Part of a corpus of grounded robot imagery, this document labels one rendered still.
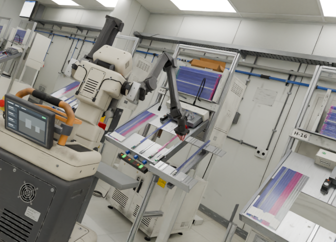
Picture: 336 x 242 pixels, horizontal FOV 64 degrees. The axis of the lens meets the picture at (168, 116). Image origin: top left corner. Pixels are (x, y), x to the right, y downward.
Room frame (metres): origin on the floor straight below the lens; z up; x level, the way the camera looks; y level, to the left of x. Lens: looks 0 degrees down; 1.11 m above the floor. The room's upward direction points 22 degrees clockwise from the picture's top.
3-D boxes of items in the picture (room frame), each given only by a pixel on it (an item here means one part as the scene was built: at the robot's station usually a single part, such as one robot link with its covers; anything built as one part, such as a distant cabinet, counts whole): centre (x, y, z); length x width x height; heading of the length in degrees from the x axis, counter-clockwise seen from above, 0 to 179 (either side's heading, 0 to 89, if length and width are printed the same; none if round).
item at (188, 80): (2.71, -0.15, 1.52); 0.51 x 0.13 x 0.27; 50
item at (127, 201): (2.84, -0.18, 0.31); 0.70 x 0.65 x 0.62; 50
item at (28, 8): (5.72, 3.53, 2.10); 0.58 x 0.14 x 0.41; 50
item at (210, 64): (3.01, -0.26, 1.82); 0.68 x 0.30 x 0.20; 50
